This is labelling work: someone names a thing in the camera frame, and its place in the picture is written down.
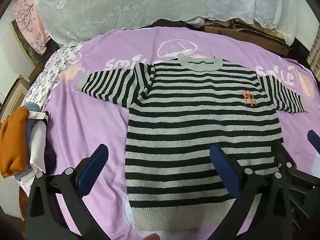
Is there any black grey striped sweater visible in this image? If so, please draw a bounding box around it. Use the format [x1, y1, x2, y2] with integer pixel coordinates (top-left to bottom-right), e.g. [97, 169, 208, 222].
[76, 57, 306, 231]

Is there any person's hand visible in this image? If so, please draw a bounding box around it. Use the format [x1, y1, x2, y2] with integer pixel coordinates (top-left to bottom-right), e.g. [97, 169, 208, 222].
[143, 233, 160, 240]

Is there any orange folded garment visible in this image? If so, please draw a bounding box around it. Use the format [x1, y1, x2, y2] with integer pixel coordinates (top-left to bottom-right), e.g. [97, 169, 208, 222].
[0, 107, 29, 178]

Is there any white folded garment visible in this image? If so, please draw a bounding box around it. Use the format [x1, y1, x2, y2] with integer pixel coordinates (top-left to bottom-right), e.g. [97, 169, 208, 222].
[14, 121, 47, 183]

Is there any purple smile bed sheet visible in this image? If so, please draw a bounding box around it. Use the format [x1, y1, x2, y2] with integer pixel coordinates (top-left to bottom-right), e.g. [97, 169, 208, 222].
[45, 27, 319, 239]

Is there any grey blue folded garment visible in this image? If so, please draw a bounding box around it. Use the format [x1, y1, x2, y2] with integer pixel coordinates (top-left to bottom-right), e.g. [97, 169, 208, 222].
[24, 102, 49, 142]

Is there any brown woven mat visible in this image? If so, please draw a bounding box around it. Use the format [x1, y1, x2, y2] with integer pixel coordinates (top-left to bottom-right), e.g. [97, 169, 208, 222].
[204, 18, 291, 56]

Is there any floral purple white cloth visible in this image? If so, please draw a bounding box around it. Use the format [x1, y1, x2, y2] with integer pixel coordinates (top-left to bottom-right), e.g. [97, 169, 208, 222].
[21, 42, 85, 111]

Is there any pink floral cloth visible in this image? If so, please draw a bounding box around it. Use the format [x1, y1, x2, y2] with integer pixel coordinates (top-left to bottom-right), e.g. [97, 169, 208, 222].
[13, 0, 51, 55]

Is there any white lace cover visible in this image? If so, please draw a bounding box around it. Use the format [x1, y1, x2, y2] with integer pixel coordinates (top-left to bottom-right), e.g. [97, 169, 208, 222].
[34, 0, 298, 44]

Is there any wooden picture frame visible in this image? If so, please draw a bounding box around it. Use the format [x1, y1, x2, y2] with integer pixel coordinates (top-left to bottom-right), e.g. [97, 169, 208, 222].
[0, 75, 30, 125]

